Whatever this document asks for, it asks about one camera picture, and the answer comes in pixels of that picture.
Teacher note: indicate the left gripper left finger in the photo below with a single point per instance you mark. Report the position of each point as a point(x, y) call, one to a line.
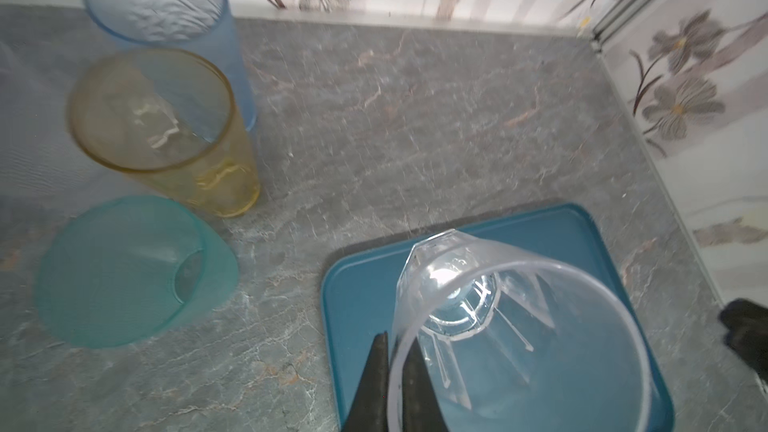
point(368, 412)

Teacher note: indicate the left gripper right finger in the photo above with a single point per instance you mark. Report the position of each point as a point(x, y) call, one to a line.
point(420, 408)

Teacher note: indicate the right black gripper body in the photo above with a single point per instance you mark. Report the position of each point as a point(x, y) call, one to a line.
point(746, 324)

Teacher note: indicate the clear faceted glass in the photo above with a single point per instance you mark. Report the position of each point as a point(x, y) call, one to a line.
point(514, 341)

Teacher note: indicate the teal plastic tray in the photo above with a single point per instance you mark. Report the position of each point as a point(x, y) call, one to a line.
point(359, 292)

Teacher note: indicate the green tall plastic cup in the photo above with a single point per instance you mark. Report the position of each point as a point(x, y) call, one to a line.
point(130, 269)

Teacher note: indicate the yellow tall plastic cup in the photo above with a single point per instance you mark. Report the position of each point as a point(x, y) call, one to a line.
point(168, 118)

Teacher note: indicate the blue tall plastic cup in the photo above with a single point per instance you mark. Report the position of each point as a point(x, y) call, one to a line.
point(203, 27)

